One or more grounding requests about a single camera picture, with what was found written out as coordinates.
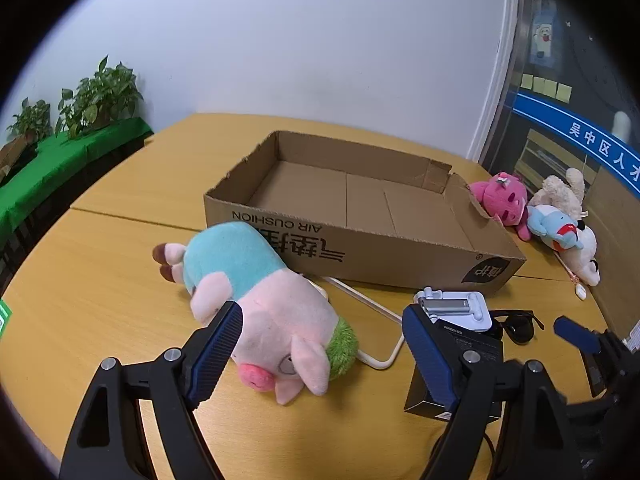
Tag white grey phone stand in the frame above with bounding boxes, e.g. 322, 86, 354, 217
414, 287, 496, 333

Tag blue glass banner strip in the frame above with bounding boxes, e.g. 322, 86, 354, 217
512, 87, 640, 186

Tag white panda plush toy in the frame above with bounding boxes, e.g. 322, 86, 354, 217
555, 220, 603, 287

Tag white clear phone case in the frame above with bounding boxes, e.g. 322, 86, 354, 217
300, 272, 405, 370

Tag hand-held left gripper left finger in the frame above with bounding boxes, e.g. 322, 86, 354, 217
59, 301, 244, 480

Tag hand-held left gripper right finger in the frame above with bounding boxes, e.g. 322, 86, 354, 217
402, 304, 583, 480

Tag beige plush toy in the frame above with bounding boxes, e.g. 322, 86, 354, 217
529, 167, 591, 221

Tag large potted green plant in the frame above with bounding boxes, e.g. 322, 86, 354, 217
55, 55, 146, 138

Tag small brown cardboard box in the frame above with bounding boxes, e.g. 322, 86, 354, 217
0, 135, 32, 181

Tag green table cloth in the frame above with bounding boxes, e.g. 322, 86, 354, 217
0, 117, 153, 251

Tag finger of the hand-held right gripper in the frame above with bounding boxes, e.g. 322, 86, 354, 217
553, 315, 612, 357
581, 350, 623, 399

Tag small black product box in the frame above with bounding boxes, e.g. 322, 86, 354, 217
404, 322, 505, 420

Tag wooden desktop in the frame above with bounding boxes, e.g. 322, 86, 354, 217
0, 112, 640, 480

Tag pink pig plush toy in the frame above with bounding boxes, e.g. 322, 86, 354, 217
152, 222, 359, 406

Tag pink bear plush toy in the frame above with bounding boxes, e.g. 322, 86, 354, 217
467, 172, 532, 242

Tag black sunglasses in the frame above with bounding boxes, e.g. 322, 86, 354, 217
489, 310, 546, 346

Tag white bear window sticker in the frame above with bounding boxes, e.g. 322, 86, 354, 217
530, 0, 558, 68

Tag small potted green plant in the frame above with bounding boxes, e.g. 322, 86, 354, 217
6, 99, 53, 146

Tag blue elephant plush toy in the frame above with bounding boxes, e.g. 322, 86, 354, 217
527, 205, 587, 253

